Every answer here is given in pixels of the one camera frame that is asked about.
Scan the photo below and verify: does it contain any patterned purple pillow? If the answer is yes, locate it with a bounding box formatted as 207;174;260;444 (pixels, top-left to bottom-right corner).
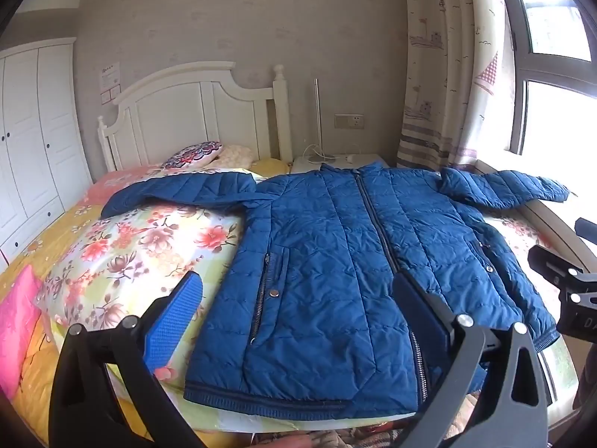
161;141;224;169

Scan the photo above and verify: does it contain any white wardrobe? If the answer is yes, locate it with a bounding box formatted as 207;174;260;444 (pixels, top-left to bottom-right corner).
0;37;94;262

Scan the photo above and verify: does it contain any yellow pillow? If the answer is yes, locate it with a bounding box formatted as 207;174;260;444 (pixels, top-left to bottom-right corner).
249;158;292;177

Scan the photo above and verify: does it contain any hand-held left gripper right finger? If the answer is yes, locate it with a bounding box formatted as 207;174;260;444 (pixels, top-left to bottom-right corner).
392;273;552;448

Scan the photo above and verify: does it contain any white bed headboard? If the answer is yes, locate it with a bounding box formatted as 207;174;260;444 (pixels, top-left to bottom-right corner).
97;62;294;173

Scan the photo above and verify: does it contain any window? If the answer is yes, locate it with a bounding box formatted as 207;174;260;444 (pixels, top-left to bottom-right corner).
499;0;597;159

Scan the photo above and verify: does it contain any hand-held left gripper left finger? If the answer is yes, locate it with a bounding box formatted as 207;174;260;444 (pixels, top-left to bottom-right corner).
49;271;206;448

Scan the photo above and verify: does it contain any floral quilt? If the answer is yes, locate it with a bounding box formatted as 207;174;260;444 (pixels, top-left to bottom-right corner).
35;198;581;432

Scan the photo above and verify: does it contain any yellow floral bed sheet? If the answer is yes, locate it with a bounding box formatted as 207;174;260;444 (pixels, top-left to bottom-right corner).
0;196;154;448

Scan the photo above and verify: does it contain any blue quilted jacket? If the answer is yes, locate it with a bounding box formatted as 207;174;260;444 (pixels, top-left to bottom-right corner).
100;161;572;423

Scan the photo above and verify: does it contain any cream window ledge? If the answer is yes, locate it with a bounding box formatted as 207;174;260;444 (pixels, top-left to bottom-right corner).
476;158;597;276

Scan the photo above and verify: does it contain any white cable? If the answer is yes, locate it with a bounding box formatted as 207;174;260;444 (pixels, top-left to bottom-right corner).
301;142;361;164

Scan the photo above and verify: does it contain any cream pillow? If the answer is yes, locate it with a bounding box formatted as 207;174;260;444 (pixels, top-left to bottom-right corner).
212;144;257;169

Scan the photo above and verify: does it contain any pink floral bedding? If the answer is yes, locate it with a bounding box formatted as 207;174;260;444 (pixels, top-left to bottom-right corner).
75;167;187;207

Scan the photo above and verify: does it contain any white nightstand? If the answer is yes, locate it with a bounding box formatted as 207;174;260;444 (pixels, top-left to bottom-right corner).
290;153;389;177

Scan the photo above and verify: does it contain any printed curtain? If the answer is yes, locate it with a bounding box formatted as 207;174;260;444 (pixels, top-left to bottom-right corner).
396;0;516;173

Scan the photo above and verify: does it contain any paper wall notice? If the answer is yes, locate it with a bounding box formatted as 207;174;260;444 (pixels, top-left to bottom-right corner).
98;63;123;103

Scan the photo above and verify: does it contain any silver desk lamp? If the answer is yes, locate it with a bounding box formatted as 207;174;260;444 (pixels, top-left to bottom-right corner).
305;79;339;165

